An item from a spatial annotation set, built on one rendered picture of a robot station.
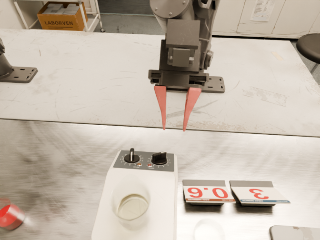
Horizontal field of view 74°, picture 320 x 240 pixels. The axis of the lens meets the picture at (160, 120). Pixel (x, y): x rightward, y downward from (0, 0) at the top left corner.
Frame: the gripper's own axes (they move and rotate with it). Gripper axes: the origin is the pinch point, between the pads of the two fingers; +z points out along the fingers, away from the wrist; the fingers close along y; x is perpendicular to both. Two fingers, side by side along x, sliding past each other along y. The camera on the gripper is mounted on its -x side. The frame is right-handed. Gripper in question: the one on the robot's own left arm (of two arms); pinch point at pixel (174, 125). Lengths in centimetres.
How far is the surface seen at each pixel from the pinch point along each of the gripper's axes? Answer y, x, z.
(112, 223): -8.3, -6.7, 15.1
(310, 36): 86, 103, -64
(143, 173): -4.8, -1.2, 8.6
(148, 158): -4.6, 5.6, 7.1
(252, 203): 15.1, 1.4, 12.9
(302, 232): 24.4, 1.5, 17.4
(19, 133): -38.2, 13.5, 4.7
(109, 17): -96, 253, -142
